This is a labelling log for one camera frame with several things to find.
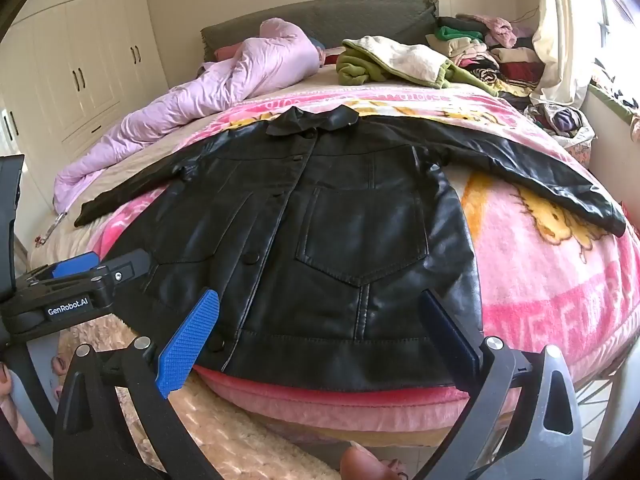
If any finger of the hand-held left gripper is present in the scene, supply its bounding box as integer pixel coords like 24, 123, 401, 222
90, 249, 153, 297
50, 251, 101, 279

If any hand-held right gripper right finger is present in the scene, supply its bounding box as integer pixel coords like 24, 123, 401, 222
417, 289, 586, 480

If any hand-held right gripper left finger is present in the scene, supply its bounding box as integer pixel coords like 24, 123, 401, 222
52, 287, 221, 480

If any black leather jacket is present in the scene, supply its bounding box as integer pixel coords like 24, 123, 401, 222
74, 106, 627, 393

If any basket of clothes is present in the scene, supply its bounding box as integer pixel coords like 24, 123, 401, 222
525, 102, 598, 163

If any pile of folded clothes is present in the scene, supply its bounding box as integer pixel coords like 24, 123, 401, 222
425, 12, 546, 111

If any person's left hand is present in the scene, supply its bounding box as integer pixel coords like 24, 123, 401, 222
0, 360, 38, 448

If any person's right hand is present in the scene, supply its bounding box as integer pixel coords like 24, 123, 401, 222
340, 444, 403, 480

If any beige fluffy rug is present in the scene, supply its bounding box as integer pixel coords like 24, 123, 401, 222
55, 315, 346, 480

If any pink printed blanket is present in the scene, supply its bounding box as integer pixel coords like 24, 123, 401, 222
92, 87, 640, 431

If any white wardrobe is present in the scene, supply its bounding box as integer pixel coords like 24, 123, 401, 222
0, 0, 171, 231

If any lilac duvet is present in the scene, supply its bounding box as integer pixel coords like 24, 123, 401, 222
52, 17, 321, 216

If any red pillow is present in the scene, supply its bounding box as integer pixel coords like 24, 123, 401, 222
215, 42, 251, 63

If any green cream fleece blanket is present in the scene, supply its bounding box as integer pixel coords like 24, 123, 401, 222
336, 35, 501, 97

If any cream curtain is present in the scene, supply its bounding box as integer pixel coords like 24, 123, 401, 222
530, 0, 601, 108

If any grey headboard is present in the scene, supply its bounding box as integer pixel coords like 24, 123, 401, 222
200, 0, 441, 61

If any window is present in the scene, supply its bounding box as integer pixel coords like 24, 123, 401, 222
590, 0, 640, 126

